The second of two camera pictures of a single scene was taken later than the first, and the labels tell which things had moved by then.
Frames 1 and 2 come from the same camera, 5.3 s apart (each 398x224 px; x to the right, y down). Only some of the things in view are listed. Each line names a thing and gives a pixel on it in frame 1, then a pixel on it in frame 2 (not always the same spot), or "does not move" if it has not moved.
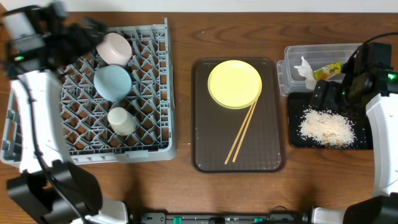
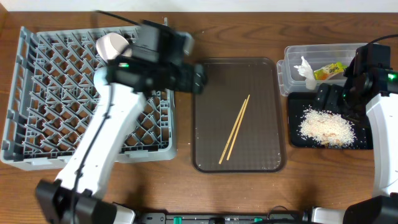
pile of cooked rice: x=327 y=127 does not move
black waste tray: x=298 y=102 does not move
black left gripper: x=86 y=35 → x=198 y=78
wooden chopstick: x=238 y=136 → x=231 y=131
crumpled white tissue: x=306 y=71 does not move
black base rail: x=274 y=218 does not move
